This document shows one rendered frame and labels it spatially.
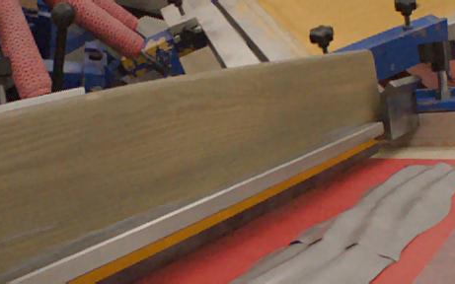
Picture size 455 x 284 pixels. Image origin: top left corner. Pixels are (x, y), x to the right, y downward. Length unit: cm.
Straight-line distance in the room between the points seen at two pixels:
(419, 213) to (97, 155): 18
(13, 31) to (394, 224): 58
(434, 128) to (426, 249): 25
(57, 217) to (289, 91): 18
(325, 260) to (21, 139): 15
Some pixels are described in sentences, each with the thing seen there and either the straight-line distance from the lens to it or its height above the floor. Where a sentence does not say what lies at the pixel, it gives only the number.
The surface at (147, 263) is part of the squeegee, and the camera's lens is 24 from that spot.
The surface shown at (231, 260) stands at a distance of 26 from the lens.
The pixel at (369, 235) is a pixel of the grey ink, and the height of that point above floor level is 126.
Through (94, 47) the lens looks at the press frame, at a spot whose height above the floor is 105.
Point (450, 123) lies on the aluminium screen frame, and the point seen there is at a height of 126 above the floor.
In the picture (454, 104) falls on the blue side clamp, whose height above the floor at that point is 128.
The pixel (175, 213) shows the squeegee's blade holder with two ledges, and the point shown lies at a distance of 22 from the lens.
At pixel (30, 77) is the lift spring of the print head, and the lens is 64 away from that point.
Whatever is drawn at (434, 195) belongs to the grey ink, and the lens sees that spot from 30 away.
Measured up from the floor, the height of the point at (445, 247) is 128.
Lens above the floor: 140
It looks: 33 degrees down
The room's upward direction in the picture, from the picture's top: 17 degrees clockwise
